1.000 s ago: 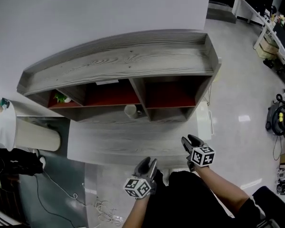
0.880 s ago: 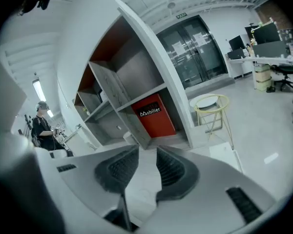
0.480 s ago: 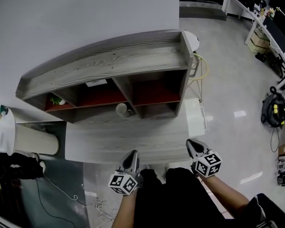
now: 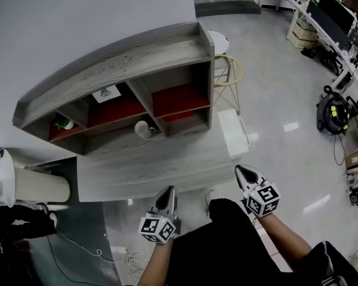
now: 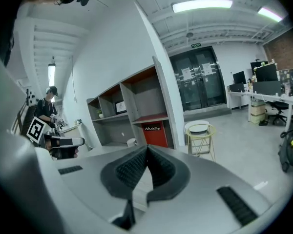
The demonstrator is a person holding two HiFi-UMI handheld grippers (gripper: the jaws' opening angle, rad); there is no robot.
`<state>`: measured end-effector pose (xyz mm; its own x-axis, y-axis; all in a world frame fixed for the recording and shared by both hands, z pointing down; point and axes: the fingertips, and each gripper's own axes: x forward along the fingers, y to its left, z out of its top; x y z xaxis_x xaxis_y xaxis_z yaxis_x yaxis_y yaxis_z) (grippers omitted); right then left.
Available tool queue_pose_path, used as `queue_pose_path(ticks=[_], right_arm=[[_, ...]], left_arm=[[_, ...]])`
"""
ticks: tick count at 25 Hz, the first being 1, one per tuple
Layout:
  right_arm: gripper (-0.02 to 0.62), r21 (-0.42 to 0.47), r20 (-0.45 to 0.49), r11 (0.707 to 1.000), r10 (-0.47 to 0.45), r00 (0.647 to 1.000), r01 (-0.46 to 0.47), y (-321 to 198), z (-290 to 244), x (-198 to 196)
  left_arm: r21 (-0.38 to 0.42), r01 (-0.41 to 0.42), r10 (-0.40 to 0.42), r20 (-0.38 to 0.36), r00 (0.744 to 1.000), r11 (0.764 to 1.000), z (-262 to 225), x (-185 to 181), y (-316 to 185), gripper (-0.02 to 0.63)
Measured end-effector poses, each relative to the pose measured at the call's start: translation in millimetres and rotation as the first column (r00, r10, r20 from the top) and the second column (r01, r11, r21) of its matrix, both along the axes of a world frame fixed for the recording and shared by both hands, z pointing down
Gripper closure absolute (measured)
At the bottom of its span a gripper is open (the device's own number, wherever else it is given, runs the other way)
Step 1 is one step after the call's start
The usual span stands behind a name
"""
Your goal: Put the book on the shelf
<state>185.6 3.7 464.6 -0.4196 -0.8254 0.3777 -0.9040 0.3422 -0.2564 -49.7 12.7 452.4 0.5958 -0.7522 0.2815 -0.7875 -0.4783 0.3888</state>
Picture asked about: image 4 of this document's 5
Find person's black shirt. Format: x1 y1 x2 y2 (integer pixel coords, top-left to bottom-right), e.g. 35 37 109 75
289 240 358 286

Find person's right forearm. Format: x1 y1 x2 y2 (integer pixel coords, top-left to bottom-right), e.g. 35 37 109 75
255 213 313 272

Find black and yellow vacuum cleaner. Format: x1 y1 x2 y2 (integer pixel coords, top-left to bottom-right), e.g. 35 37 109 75
316 85 353 136

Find grey wooden desk with hutch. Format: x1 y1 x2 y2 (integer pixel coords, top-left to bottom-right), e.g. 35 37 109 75
12 21 242 203

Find person's left forearm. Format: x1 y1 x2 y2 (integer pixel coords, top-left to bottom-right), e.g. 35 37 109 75
137 241 175 286

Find black floor cable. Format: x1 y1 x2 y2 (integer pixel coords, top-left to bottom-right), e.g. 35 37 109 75
46 235 93 286

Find small potted green plant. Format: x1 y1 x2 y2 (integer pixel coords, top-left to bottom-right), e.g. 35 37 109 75
53 116 75 130

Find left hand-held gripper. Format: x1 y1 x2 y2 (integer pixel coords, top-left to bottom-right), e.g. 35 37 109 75
138 185 181 244

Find tan storage crate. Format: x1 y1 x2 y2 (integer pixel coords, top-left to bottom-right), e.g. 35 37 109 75
292 21 319 49

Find long white office desk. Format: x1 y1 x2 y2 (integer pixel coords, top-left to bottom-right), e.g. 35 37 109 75
254 0 358 107

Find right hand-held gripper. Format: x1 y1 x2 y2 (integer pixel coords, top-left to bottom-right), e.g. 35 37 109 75
234 164 281 217

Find long white floor cable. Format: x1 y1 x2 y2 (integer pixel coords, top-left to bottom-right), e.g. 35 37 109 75
56 231 117 263

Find black vacuum cleaner cable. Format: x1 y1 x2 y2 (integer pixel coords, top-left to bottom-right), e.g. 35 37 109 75
333 132 347 166

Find person's black trousers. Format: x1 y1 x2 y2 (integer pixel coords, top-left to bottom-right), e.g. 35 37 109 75
165 198 293 286

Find white mug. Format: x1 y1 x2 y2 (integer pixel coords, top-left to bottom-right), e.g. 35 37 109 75
134 120 156 139

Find tangle of white cables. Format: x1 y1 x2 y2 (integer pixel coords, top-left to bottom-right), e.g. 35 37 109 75
125 251 150 279

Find black framed picture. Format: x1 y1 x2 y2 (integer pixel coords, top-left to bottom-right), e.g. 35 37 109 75
91 83 122 104

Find brown cardboard box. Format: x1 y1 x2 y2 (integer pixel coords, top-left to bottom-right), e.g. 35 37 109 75
344 147 358 169

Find white side table gold frame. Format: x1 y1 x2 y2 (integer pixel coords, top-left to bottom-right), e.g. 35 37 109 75
207 30 242 116

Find pair of black shoes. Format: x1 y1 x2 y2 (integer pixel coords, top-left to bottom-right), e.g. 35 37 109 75
300 46 316 60

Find white round pedestal table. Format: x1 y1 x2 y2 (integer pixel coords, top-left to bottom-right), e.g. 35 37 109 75
0 148 72 207

